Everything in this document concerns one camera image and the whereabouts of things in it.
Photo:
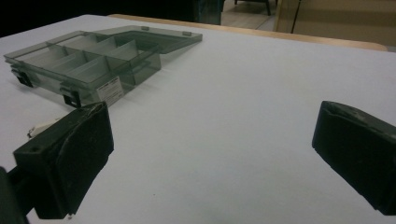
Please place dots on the small white object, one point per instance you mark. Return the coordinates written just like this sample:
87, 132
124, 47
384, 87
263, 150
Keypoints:
40, 128

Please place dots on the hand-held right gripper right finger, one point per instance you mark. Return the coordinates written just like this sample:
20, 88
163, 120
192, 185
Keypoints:
355, 149

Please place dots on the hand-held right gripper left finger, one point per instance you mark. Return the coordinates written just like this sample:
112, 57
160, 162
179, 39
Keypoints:
67, 158

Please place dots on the clear compartment organizer box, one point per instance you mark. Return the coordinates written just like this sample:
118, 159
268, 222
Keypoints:
93, 62

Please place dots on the dark curtain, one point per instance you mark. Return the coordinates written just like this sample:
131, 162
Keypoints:
210, 11

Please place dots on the dark chair leg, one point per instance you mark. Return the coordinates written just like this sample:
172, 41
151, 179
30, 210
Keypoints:
260, 4

